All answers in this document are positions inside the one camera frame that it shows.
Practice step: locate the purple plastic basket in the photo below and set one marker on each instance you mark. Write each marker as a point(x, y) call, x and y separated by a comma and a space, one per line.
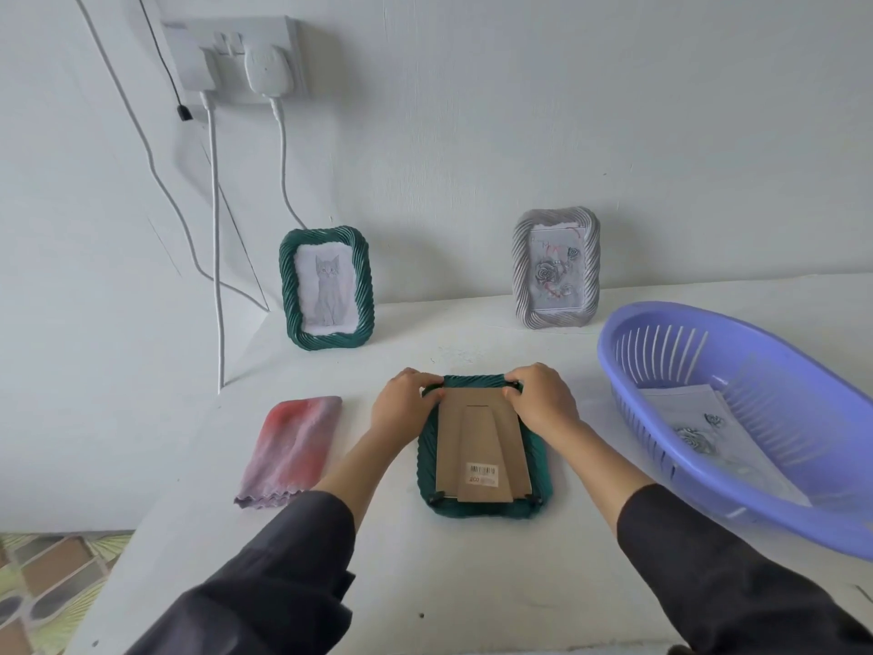
point(805, 381)

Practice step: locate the white rectangular charger adapter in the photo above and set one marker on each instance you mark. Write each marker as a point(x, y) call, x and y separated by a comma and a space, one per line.
point(191, 61)

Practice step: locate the grey frame with rose drawing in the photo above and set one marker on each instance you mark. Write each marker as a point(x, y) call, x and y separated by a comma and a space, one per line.
point(520, 272)

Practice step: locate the white wall socket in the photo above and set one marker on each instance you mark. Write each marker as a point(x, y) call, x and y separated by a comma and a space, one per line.
point(232, 30)

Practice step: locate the person's right forearm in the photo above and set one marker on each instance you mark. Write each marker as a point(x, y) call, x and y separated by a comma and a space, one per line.
point(607, 470)

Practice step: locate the person's left hand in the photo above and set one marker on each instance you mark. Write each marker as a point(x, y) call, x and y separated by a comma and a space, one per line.
point(399, 416)

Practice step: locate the white rounded charger adapter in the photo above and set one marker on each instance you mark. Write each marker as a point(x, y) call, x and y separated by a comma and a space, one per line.
point(269, 71)

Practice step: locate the brown cardboard frame backing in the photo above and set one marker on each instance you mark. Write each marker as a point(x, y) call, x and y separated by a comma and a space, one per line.
point(484, 443)

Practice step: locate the pink purple cloth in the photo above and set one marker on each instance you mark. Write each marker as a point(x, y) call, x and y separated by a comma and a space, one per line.
point(293, 450)

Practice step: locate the person's right hand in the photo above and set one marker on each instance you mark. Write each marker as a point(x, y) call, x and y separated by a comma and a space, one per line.
point(545, 405)

